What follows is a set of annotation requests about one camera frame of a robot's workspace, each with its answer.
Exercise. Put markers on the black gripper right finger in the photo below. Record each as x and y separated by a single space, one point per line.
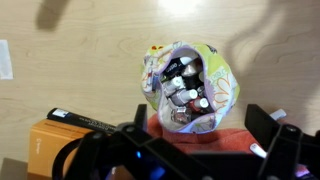
260 124

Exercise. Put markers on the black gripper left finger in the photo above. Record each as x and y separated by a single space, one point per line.
141 118

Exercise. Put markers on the orange towel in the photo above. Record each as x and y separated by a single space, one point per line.
222 140

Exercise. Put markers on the nail polish bottle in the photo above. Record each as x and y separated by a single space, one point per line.
279 114
256 149

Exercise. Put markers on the black pen box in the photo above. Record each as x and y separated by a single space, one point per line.
71 118

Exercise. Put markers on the orange cardboard box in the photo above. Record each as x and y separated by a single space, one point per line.
47 138

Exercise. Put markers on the white paper strip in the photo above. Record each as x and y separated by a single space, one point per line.
6 71

